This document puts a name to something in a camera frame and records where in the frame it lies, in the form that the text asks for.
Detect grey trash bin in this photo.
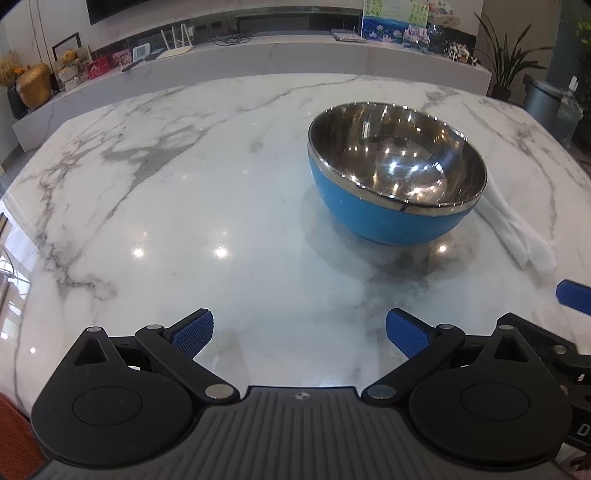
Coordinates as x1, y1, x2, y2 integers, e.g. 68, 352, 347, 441
524, 76, 563, 133

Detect gold round vase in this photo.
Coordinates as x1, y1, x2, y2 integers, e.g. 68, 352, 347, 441
16, 64, 52, 109

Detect black wall television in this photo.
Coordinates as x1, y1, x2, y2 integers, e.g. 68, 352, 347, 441
87, 0, 155, 26

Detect white woven basket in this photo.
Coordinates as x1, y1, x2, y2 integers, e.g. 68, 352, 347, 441
58, 65, 89, 93

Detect black picture frame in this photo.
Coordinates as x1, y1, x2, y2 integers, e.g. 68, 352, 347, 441
52, 32, 83, 63

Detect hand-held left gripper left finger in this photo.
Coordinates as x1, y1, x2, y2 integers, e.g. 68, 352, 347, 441
60, 308, 242, 408

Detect black media box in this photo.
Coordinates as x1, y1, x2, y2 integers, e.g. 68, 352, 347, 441
235, 11, 361, 33

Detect pink photo card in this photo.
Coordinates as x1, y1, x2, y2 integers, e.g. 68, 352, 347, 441
403, 25, 430, 51

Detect orange fabric seat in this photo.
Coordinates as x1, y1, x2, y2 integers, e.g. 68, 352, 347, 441
0, 392, 47, 480

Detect blue steel-lined bowl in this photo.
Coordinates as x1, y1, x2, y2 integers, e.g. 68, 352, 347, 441
307, 102, 488, 246

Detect white router with antennas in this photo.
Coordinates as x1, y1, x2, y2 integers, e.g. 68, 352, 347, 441
158, 25, 195, 59

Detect white paper towel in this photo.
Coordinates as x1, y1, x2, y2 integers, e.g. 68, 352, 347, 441
475, 178, 558, 278

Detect red gift box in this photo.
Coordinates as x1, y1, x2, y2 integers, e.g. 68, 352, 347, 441
88, 58, 114, 80

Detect black cables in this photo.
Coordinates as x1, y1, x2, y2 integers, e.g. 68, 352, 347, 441
210, 32, 252, 47

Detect dark vase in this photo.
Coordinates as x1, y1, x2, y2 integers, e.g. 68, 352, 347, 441
7, 85, 29, 121

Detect decorated paper fan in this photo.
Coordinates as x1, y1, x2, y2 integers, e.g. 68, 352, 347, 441
427, 0, 462, 27

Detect black and white cow toy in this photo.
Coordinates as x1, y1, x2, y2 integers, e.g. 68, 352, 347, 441
443, 41, 482, 66

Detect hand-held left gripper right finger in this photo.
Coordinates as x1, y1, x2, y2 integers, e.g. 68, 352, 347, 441
361, 308, 557, 408

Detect dried flower bunch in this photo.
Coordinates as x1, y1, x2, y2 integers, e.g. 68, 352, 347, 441
0, 48, 27, 87

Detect potted long-leaf plant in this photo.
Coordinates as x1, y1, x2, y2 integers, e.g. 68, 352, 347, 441
475, 11, 555, 103

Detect large leafy green plant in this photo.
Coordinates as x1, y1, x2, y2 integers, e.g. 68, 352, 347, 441
558, 0, 591, 148

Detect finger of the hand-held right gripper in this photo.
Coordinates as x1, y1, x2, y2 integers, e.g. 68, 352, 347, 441
550, 278, 591, 385

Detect lotus pond painting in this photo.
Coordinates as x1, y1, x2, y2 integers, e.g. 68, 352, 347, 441
361, 0, 432, 45

